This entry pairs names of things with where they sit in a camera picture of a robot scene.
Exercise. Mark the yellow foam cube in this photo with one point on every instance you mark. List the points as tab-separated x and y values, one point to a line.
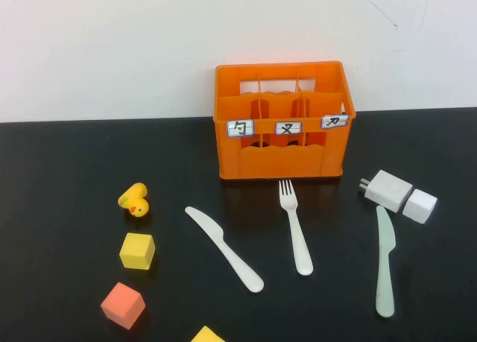
136	250
206	336

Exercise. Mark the white plastic knife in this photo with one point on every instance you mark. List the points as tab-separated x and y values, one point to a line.
223	241

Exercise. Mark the white plastic fork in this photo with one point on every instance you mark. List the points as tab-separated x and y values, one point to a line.
296	230

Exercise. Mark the paper label fork character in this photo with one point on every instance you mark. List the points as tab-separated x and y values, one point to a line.
288	128

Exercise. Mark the white foam cube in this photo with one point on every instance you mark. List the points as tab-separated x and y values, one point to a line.
419	206

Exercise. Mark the salmon orange foam cube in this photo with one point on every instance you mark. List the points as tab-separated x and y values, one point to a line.
123	304

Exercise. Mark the orange plastic cutlery crate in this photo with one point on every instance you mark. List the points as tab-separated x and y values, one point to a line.
283	163

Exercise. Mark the paper label knife character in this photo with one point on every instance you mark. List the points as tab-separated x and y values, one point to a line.
334	121

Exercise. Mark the yellow rubber duck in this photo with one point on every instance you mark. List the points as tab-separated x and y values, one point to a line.
136	200

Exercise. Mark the paper label spoon character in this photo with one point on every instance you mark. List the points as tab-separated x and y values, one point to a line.
240	128

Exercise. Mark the white plug charger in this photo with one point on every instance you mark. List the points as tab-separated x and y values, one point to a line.
389	191

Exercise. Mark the pale green plastic knife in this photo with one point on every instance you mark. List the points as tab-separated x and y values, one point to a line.
385	260

